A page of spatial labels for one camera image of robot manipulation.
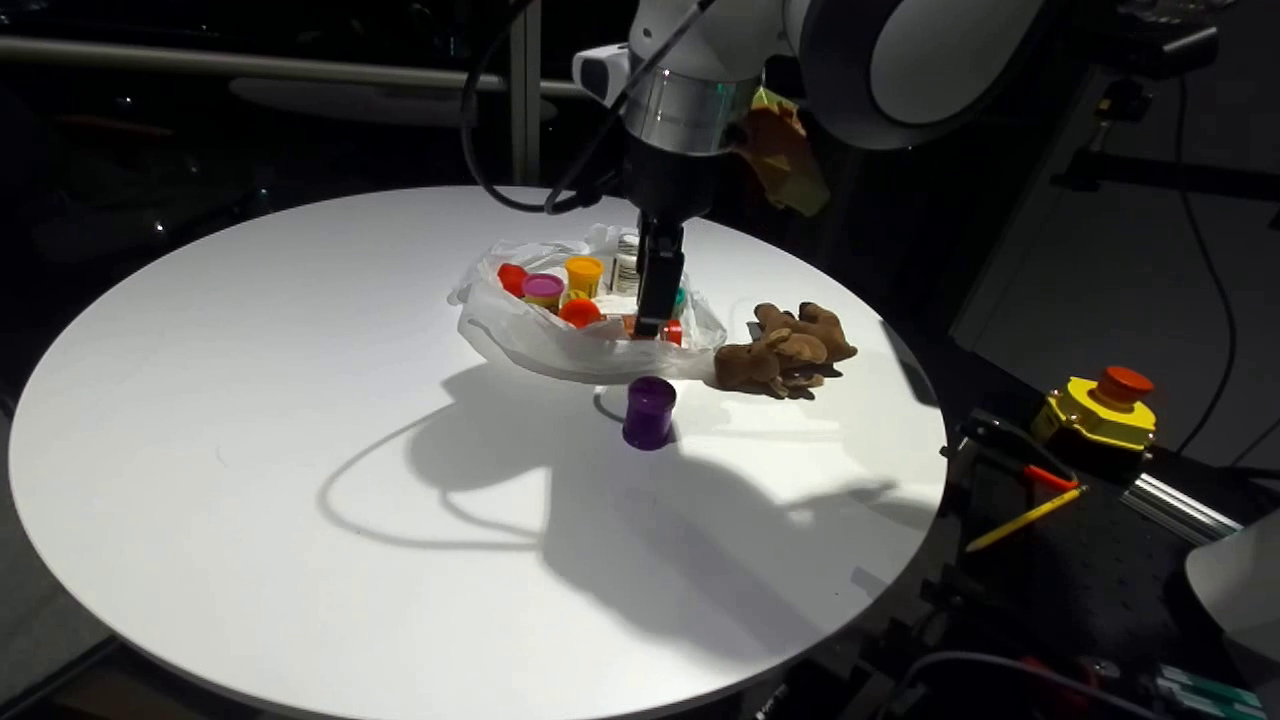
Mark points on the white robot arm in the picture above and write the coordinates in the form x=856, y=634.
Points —
x=855, y=55

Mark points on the white rounded panel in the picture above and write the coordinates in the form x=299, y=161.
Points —
x=1247, y=587

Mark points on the yellow pencil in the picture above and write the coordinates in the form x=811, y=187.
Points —
x=1026, y=516

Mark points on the horizontal metal window rail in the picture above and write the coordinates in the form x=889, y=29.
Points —
x=266, y=61

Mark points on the white plastic bag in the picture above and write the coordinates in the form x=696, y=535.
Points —
x=527, y=343

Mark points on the aluminium profile bar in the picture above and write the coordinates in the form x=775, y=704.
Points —
x=1180, y=507

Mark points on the yellow emergency stop button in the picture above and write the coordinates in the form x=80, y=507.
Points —
x=1096, y=409

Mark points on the all purple dough tub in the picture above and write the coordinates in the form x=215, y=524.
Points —
x=650, y=417

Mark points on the vertical metal window post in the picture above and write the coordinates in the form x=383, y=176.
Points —
x=527, y=132

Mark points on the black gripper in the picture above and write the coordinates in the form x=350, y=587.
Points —
x=665, y=195

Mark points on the brown plush toy animal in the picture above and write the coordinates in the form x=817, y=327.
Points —
x=787, y=353

